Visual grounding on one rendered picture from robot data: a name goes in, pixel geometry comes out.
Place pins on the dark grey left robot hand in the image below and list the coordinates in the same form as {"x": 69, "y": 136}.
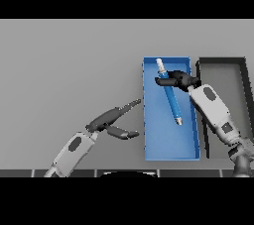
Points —
{"x": 106, "y": 119}

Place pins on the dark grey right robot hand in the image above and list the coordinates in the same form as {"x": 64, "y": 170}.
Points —
{"x": 180, "y": 79}

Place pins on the blue pipe with pale end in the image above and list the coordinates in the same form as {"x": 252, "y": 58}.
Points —
{"x": 172, "y": 100}

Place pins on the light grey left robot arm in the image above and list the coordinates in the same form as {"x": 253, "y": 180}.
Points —
{"x": 73, "y": 151}

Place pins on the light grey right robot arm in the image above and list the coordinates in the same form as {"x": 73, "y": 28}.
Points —
{"x": 216, "y": 116}

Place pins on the dark grey bin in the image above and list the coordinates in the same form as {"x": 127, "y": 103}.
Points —
{"x": 225, "y": 80}

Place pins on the blue bin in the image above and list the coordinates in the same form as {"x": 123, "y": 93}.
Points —
{"x": 165, "y": 136}

